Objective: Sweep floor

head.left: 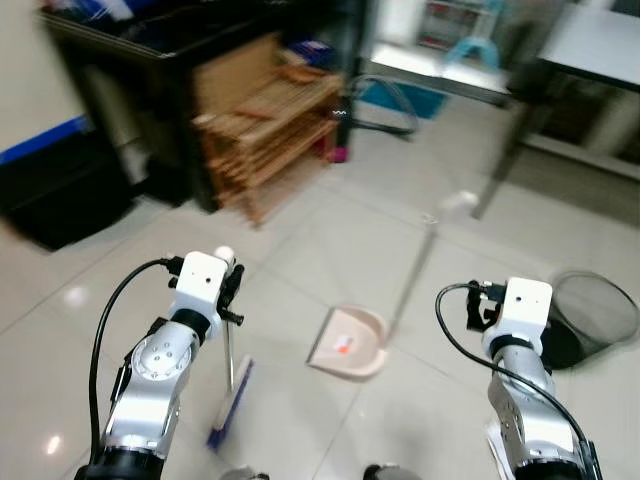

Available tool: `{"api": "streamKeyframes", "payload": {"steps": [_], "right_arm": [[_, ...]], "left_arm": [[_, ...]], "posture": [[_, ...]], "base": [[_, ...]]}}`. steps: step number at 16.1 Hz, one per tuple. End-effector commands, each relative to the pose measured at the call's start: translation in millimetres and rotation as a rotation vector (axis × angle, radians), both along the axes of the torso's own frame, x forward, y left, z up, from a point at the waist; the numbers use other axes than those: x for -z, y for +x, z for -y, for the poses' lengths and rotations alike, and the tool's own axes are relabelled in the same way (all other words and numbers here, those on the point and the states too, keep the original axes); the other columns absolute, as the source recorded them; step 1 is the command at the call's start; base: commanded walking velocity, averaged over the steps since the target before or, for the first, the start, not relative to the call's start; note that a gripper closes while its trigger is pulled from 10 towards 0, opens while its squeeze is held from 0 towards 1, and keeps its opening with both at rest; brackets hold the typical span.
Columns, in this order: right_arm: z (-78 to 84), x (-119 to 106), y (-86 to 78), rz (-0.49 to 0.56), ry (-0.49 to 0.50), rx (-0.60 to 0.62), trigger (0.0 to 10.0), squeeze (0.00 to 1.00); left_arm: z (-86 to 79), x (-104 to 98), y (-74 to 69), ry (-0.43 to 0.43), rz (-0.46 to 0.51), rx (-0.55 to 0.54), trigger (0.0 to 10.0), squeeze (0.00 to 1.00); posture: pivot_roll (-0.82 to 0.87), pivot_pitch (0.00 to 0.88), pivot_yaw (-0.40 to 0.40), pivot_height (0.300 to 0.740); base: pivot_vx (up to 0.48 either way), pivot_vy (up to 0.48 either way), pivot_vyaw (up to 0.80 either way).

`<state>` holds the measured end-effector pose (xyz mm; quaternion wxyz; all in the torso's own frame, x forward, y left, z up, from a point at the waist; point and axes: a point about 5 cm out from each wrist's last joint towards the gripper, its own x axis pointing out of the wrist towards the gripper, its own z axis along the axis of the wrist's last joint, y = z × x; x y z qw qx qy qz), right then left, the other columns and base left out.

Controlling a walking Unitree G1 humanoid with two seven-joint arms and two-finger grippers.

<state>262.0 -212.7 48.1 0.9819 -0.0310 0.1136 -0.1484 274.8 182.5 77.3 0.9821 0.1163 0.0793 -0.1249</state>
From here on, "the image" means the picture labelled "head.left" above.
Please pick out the blue floor mat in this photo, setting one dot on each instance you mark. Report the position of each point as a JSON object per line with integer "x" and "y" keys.
{"x": 420, "y": 100}

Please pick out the blue bristle broom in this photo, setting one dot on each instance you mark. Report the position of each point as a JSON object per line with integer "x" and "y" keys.
{"x": 232, "y": 405}

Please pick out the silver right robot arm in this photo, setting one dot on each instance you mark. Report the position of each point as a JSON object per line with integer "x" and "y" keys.
{"x": 530, "y": 420}

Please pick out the grey top table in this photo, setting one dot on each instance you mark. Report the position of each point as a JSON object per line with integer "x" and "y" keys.
{"x": 595, "y": 45}

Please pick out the light blue plastic stool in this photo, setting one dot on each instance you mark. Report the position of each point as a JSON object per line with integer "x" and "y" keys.
{"x": 472, "y": 50}

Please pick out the brown wooden slatted rack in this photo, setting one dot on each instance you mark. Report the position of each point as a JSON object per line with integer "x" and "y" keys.
{"x": 265, "y": 125}

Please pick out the black mesh waste basket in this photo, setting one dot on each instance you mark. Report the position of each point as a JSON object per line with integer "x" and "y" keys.
{"x": 590, "y": 320}

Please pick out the black desk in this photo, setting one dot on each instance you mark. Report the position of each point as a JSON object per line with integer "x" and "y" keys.
{"x": 170, "y": 50}

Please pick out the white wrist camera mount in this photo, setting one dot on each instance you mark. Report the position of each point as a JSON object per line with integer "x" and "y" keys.
{"x": 200, "y": 282}
{"x": 526, "y": 310}

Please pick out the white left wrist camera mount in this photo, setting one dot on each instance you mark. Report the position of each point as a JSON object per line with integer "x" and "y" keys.
{"x": 200, "y": 282}

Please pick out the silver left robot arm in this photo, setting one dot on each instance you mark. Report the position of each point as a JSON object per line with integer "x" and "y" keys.
{"x": 150, "y": 380}

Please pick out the black low box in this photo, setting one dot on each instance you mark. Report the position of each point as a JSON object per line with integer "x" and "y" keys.
{"x": 60, "y": 195}

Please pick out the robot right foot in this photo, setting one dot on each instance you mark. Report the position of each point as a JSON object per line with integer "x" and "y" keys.
{"x": 385, "y": 472}

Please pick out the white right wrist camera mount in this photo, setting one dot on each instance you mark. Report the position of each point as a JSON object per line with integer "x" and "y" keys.
{"x": 526, "y": 310}

